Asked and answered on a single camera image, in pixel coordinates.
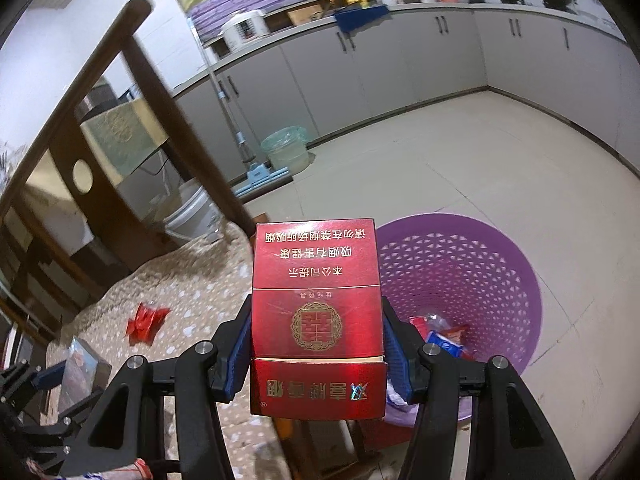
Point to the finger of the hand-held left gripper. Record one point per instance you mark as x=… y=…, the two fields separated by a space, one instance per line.
x=60 y=427
x=52 y=375

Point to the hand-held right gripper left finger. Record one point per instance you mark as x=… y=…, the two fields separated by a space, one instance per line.
x=242 y=360

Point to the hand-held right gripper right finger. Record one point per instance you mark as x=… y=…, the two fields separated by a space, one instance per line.
x=397 y=365

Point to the shiny clear-wrapped box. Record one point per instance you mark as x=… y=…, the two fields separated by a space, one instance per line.
x=87 y=370

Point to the red cigarette box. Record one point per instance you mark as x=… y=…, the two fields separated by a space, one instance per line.
x=315 y=320

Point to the red wrapper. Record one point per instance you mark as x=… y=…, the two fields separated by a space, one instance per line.
x=145 y=322

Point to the purple plastic basket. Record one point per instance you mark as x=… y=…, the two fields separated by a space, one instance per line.
x=475 y=270

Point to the clear plastic wrapper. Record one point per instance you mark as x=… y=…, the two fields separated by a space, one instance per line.
x=427 y=322

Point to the beige dotted quilted cushion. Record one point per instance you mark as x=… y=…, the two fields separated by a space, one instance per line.
x=190 y=300

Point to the white plastic bucket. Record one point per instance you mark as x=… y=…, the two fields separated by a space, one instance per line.
x=192 y=210

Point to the blue flat mop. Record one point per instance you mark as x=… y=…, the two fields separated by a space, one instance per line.
x=250 y=175

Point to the bin with green bag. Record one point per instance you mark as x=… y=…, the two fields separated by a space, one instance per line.
x=285 y=152

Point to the tan cardboard box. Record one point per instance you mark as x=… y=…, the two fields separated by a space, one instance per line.
x=122 y=135

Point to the brown wooden chair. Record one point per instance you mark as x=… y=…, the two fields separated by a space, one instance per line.
x=150 y=70

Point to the grey kitchen cabinets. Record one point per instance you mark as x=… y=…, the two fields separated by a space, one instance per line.
x=400 y=60

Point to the white rice cooker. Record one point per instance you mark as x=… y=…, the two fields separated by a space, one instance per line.
x=242 y=30

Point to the blue cloth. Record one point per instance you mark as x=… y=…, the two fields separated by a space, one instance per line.
x=360 y=17

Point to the small brown cardboard box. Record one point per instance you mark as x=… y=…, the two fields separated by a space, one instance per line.
x=305 y=15

